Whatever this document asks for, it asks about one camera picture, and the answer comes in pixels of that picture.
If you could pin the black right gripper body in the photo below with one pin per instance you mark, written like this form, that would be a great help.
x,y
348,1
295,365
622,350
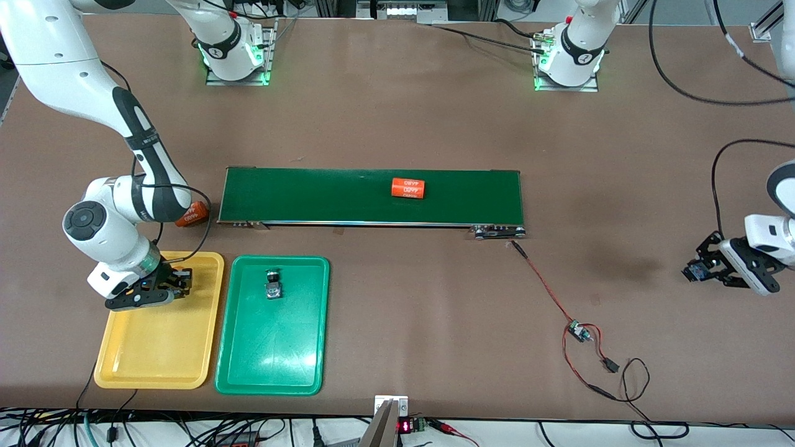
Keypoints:
x,y
165,274

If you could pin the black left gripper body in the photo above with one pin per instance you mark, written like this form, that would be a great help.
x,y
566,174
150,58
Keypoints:
x,y
712,252

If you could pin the yellow push button switch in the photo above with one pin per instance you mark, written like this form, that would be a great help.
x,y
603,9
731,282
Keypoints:
x,y
184,281

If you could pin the green push button switch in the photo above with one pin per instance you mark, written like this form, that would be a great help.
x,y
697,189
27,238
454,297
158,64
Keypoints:
x,y
273,285
694,272

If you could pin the orange cylinder printed 4680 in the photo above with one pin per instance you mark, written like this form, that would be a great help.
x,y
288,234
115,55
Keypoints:
x,y
408,188
194,214

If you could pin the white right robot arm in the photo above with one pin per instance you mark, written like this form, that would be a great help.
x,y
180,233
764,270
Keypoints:
x,y
56,56

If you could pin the yellow plastic tray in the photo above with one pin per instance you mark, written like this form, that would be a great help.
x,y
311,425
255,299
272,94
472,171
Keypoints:
x,y
158,341

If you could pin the green plastic tray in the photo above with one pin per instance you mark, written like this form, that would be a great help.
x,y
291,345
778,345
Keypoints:
x,y
273,347

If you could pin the small motor controller board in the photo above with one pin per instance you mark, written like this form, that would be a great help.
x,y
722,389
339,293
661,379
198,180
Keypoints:
x,y
579,331

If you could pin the green conveyor belt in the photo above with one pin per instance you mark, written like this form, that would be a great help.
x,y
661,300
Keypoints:
x,y
323,195

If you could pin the red digit display module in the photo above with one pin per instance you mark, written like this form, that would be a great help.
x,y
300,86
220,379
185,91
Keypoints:
x,y
407,426

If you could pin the red clip lead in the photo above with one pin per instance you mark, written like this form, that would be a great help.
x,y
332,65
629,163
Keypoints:
x,y
444,426

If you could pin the lit control box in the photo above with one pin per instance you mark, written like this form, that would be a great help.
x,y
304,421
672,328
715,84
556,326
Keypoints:
x,y
400,11

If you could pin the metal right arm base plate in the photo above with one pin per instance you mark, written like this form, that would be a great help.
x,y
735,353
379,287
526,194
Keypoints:
x,y
239,82

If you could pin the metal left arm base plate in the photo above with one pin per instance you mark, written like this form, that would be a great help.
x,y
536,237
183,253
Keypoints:
x,y
568,89

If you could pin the aluminium profile post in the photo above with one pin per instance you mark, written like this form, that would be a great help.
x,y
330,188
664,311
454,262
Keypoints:
x,y
763,31

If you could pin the metal bracket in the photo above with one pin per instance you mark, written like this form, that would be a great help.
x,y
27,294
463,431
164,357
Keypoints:
x,y
391,405

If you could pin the aluminium frame rack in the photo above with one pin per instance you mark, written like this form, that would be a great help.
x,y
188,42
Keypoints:
x,y
490,9

